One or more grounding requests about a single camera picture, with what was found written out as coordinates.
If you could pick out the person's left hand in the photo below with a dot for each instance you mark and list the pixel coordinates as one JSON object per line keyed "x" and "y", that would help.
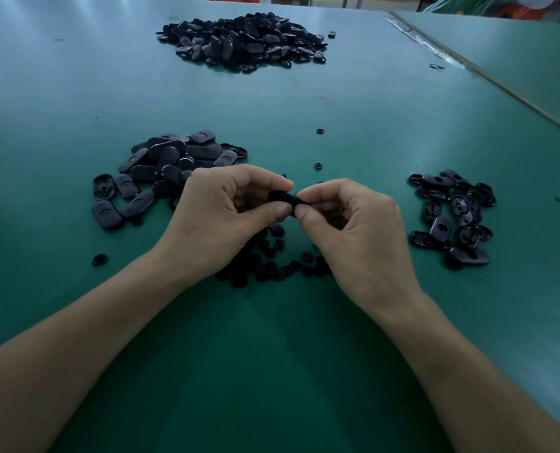
{"x": 214, "y": 226}

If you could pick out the person's right hand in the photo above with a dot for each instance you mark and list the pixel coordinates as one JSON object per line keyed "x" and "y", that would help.
{"x": 370, "y": 250}

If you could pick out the pile of small black buttons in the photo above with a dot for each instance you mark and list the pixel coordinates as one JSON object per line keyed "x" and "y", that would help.
{"x": 271, "y": 264}

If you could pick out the pile of black oval shells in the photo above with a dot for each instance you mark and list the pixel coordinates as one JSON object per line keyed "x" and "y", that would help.
{"x": 453, "y": 219}

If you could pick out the person's left forearm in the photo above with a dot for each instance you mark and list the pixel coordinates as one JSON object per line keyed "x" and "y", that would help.
{"x": 72, "y": 368}

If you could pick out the person's right forearm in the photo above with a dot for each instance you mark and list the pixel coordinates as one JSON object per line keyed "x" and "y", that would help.
{"x": 488, "y": 391}

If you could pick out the green striped bag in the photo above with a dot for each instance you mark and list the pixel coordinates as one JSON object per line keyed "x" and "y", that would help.
{"x": 469, "y": 2}

